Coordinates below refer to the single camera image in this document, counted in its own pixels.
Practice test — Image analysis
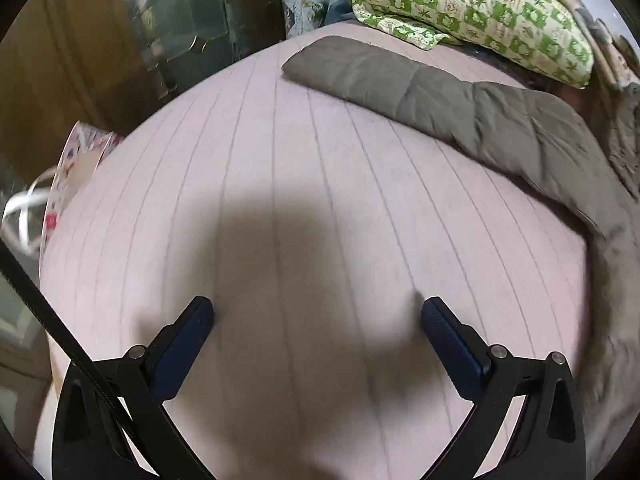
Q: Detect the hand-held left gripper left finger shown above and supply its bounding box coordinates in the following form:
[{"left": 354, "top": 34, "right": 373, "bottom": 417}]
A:
[{"left": 51, "top": 296, "right": 216, "bottom": 480}]

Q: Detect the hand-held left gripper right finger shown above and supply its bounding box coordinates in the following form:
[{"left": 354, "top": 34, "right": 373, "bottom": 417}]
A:
[{"left": 421, "top": 296, "right": 587, "bottom": 480}]

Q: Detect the grey quilted jacket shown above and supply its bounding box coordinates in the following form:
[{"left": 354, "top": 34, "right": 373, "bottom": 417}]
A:
[{"left": 281, "top": 36, "right": 640, "bottom": 461}]

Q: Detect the printed gift bag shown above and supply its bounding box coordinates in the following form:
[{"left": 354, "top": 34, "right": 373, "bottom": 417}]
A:
[{"left": 2, "top": 120, "right": 123, "bottom": 256}]

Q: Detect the wooden cabinet with glass door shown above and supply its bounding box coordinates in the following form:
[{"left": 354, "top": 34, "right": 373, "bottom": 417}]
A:
[{"left": 0, "top": 0, "right": 288, "bottom": 201}]

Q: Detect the green patterned pillow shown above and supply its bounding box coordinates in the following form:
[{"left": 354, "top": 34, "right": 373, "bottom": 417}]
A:
[{"left": 327, "top": 0, "right": 596, "bottom": 90}]

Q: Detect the cream leaf print blanket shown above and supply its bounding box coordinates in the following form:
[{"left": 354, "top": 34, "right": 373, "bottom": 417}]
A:
[{"left": 505, "top": 0, "right": 640, "bottom": 96}]

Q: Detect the black cable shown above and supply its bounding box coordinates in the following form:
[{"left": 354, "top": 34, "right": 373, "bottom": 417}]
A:
[{"left": 0, "top": 245, "right": 151, "bottom": 480}]

